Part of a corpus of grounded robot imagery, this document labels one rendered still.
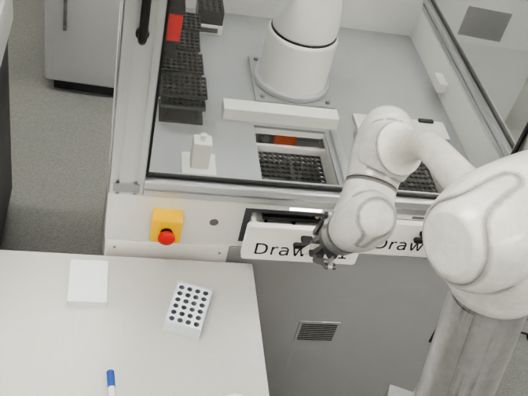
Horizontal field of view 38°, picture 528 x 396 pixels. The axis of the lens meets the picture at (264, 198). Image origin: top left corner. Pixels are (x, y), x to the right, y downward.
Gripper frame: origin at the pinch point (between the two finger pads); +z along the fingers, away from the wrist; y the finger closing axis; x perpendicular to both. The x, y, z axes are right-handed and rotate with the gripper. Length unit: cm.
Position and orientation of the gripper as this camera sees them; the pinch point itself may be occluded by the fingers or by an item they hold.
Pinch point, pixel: (313, 249)
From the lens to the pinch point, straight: 175.2
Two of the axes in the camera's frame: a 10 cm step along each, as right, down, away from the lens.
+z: -2.2, 2.1, 9.5
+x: -9.7, -0.7, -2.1
